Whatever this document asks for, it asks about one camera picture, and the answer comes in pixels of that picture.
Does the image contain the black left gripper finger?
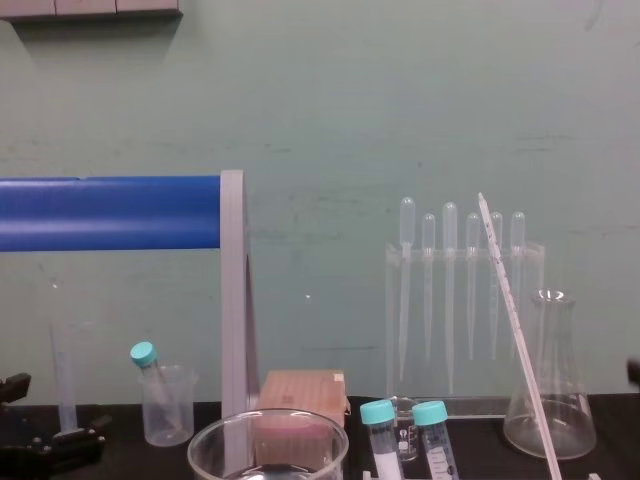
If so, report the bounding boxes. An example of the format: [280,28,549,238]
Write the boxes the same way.
[0,372,33,408]
[27,413,114,480]

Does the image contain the clear plastic beaker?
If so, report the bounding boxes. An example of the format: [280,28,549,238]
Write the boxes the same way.
[138,364,197,448]

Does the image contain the teal capped centrifuge tube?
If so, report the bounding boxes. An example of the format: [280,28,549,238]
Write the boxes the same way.
[410,400,459,480]
[129,341,182,432]
[359,398,407,480]

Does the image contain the long glass thermometer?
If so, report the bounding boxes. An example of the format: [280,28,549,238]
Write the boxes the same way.
[476,191,564,480]

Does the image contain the large glass beaker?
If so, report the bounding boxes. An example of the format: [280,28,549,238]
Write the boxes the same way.
[186,408,350,480]

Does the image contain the clear acrylic pipette rack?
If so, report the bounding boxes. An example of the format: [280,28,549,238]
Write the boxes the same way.
[384,241,547,419]

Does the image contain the white test tube rack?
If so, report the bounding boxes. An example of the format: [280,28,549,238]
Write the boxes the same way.
[359,468,602,480]

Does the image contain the clear plastic graduated cylinder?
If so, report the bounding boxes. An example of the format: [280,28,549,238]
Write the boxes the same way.
[47,319,97,437]

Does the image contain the glass conical flask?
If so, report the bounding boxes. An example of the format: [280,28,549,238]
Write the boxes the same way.
[501,288,599,462]

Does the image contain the clear plastic transfer pipette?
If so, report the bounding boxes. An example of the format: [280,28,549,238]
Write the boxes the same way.
[398,196,418,382]
[509,210,527,360]

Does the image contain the blue foam roll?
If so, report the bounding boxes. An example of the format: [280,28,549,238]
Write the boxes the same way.
[0,174,224,254]

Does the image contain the grey upright stand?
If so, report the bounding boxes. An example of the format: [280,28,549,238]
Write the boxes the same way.
[219,169,262,454]

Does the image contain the brown cardboard box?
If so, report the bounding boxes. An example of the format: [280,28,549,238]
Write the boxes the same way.
[253,369,350,467]

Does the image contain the white wall fixture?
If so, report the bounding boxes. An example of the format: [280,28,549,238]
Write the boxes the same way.
[0,0,184,22]

